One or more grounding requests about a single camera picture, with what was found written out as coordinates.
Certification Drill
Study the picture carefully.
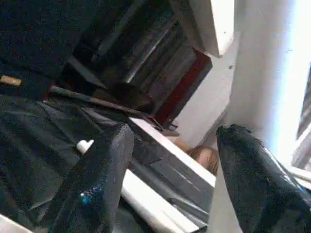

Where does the light brown furry object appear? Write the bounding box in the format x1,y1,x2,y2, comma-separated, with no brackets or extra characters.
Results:
186,145,220,176

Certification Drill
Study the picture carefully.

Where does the large black backdrop sheet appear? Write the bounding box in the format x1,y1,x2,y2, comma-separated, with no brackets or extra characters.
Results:
0,0,137,98

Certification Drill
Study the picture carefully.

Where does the small tan label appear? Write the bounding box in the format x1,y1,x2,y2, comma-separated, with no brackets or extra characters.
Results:
0,74,22,87

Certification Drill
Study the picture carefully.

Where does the white box-shaped fixture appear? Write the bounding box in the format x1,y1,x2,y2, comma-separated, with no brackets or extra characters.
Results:
189,0,242,59

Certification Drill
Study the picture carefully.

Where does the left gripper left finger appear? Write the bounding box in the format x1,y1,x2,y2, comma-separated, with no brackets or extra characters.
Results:
41,122,136,233

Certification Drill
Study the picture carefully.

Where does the white flat board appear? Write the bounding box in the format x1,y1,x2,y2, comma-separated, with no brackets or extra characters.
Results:
128,116,218,188

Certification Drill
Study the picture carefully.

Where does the dark shelf with red side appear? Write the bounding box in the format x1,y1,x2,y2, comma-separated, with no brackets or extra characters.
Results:
59,0,215,127

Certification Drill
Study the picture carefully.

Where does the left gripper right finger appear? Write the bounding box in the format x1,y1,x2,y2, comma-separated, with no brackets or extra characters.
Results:
215,124,311,233

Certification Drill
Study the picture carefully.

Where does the black plastic table mat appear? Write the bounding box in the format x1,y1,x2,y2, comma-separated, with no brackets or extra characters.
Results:
0,93,215,233

